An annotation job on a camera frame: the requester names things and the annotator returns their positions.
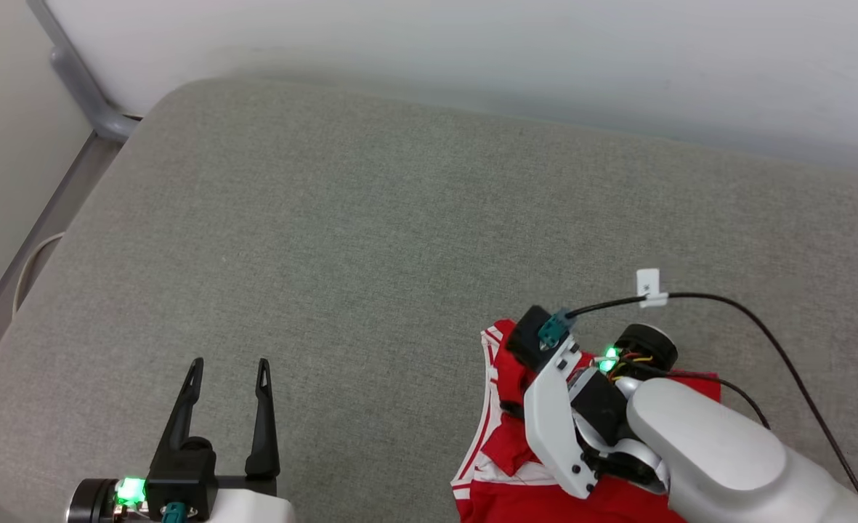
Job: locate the grey metal frame tube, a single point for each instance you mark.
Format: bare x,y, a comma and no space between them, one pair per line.
80,80

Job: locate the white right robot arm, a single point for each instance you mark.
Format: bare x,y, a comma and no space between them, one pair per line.
726,450

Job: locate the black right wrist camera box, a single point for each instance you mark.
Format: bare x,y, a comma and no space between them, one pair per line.
527,338

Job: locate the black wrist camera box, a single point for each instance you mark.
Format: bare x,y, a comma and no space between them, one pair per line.
527,338
181,479

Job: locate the red and white garment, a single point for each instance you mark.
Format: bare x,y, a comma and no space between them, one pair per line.
508,447

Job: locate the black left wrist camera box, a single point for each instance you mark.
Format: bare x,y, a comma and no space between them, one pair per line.
181,479

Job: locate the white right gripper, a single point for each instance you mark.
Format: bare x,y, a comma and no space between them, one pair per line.
552,421

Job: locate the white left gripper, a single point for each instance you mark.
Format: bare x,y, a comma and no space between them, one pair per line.
254,508

